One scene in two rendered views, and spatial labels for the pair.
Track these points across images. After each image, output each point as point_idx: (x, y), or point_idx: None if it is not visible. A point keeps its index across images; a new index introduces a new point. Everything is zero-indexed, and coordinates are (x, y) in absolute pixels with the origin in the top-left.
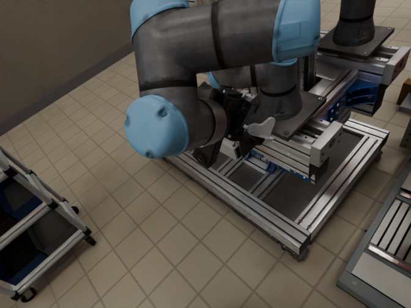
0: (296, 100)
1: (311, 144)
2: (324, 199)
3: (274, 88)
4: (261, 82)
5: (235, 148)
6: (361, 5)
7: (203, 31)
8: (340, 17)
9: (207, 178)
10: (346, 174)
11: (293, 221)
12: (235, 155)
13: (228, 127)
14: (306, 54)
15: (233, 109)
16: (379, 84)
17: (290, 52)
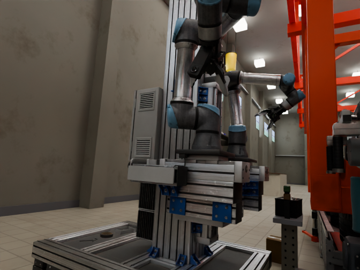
0: (219, 142)
1: (234, 163)
2: None
3: (208, 126)
4: (201, 120)
5: (174, 169)
6: (240, 136)
7: None
8: (229, 143)
9: (108, 267)
10: (251, 269)
11: None
12: (173, 175)
13: (220, 40)
14: (257, 5)
15: (218, 44)
16: (258, 181)
17: (253, 1)
